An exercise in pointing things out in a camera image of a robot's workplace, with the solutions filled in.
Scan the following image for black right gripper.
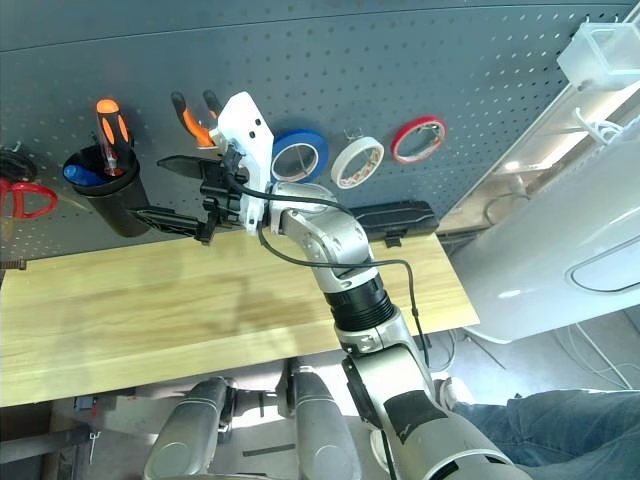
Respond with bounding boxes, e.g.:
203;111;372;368
130;147;250;245

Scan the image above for orange black pliers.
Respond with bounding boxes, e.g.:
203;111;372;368
170;89;224;151

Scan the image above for orange black screwdriver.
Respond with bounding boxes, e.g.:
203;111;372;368
95;98;132;176

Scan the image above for red handled scissors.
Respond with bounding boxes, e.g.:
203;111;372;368
0;178;60;221

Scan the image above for white tape roll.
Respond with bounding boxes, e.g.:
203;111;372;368
330;138;385;190

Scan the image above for grey pegboard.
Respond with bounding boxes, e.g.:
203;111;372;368
0;0;640;266

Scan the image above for black plastic cup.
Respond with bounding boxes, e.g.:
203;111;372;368
63;144;151;238

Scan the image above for blue marker pen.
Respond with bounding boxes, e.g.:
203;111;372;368
63;164;104;187

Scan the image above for blue tape roll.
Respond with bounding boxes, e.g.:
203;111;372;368
269;130;330;184

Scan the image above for black tool case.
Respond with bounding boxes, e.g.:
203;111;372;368
347;199;437;247

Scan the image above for red tape roll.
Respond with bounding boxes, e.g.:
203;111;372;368
390;115;448;165

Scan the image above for grey left robot leg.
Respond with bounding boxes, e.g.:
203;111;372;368
143;377;236;480

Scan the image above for grey robot leg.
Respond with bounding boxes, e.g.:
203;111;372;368
287;364;364;480
143;377;236;480

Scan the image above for grey right robot leg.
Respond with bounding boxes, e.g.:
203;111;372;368
287;364;364;480

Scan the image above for white sneaker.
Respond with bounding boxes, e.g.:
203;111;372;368
432;377;474;409

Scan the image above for white cabinet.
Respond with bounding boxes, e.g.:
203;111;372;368
447;144;640;344

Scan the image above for white plastic hook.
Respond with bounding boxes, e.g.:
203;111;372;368
572;107;626;144

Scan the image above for blue jeans leg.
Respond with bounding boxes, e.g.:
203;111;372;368
452;389;640;480

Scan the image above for clear plastic bin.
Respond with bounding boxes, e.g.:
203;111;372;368
557;22;640;91

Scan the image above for red handled screwdriver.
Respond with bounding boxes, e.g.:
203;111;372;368
102;149;126;177

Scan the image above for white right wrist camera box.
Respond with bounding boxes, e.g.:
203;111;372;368
208;91;275;236

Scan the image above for black handled scissors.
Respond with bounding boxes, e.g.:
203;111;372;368
0;141;39;181

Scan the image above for black looped cable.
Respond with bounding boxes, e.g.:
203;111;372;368
484;192;531;226

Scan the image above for white floor cables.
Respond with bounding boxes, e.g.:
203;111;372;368
569;322;640;391

